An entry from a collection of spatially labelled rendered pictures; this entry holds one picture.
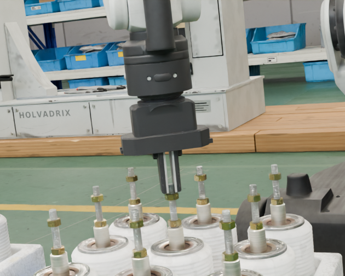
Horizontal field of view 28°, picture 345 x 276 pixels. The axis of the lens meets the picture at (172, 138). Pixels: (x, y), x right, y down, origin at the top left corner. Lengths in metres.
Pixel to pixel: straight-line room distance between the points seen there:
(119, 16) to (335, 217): 0.60
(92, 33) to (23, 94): 7.00
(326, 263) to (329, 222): 0.22
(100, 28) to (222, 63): 7.61
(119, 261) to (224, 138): 1.97
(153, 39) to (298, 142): 2.01
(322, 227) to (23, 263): 0.54
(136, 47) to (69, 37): 9.98
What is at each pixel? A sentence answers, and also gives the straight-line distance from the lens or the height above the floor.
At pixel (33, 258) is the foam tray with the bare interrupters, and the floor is 0.16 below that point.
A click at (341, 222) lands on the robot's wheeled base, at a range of 1.29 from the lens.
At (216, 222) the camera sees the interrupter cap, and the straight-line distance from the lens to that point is 1.06.
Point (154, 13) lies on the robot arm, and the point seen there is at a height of 0.57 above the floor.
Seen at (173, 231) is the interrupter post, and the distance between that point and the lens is 0.96.
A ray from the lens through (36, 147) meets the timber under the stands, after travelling 3.40.
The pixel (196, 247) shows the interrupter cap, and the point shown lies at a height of 0.25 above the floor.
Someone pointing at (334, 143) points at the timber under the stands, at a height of 0.03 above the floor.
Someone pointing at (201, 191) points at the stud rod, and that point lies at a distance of 1.06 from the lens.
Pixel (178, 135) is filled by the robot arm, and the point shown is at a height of 0.41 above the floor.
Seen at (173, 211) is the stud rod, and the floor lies 0.31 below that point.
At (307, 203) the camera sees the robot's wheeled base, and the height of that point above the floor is 0.20.
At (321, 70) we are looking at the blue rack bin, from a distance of 5.56.
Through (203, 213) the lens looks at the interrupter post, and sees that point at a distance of 1.07.
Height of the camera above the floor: 0.56
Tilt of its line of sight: 9 degrees down
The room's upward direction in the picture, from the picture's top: 6 degrees counter-clockwise
